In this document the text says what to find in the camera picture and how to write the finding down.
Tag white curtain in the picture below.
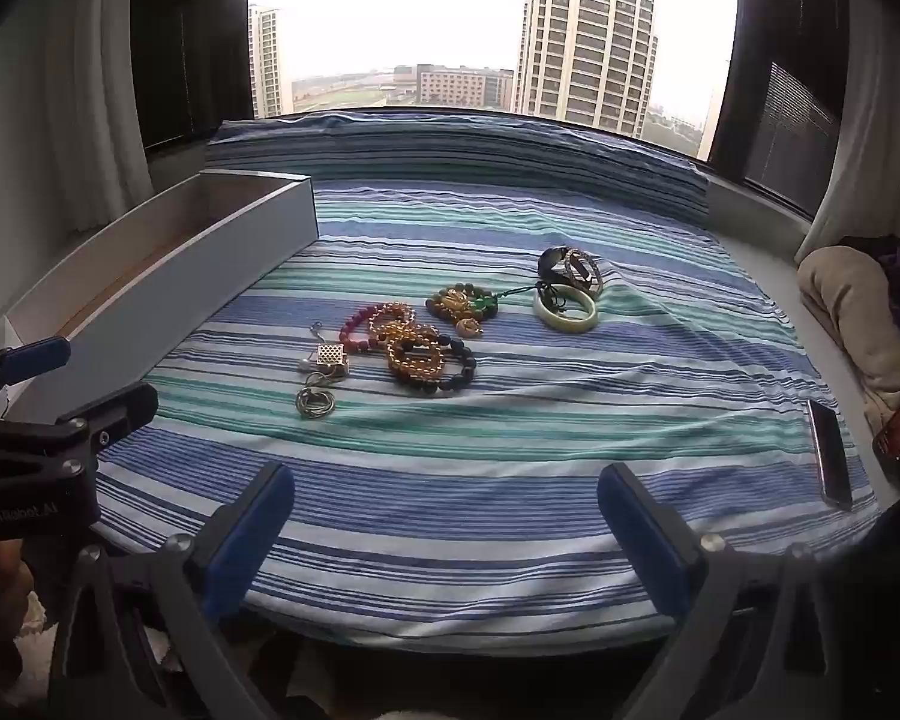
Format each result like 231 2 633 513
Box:
793 15 900 265
43 0 155 235

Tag black bead bracelet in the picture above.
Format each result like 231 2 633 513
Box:
412 333 479 395

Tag dark window blinds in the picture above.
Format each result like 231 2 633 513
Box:
742 60 845 205

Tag amber bead bracelet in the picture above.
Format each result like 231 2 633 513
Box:
370 301 422 347
385 330 448 384

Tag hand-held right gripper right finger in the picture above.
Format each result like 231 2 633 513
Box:
596 461 833 720

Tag gold lattice cube pendant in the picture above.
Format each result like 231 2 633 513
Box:
314 342 350 380

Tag black smartphone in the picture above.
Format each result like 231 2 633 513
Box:
805 398 857 513

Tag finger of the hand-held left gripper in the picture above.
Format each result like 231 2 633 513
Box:
51 381 160 467
0 336 73 419

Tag green bead charm with cord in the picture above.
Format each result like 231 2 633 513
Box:
472 288 542 320

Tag gold filigree bangle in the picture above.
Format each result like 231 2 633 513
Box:
562 248 608 298

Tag grey box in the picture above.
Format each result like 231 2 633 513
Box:
0 169 320 422

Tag pale jade bangle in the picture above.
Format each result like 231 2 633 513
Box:
533 286 600 333

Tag red bead bracelet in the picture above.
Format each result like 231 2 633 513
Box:
338 301 392 354

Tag wooden bead bracelet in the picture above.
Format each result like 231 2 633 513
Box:
425 283 488 320

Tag blue green striped bedsheet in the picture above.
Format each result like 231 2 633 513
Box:
94 112 882 655

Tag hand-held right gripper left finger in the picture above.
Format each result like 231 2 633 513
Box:
49 461 297 720

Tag slim beige tower building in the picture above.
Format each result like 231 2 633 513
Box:
248 3 296 120

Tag beige folded blanket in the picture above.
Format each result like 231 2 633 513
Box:
796 244 900 437

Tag black wristband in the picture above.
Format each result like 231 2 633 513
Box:
537 244 579 294

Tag tall beige tower building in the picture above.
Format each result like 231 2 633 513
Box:
513 0 659 140

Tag silver interlocked rings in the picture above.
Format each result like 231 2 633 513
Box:
294 385 338 418

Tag low brown building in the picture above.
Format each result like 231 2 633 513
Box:
415 64 515 110

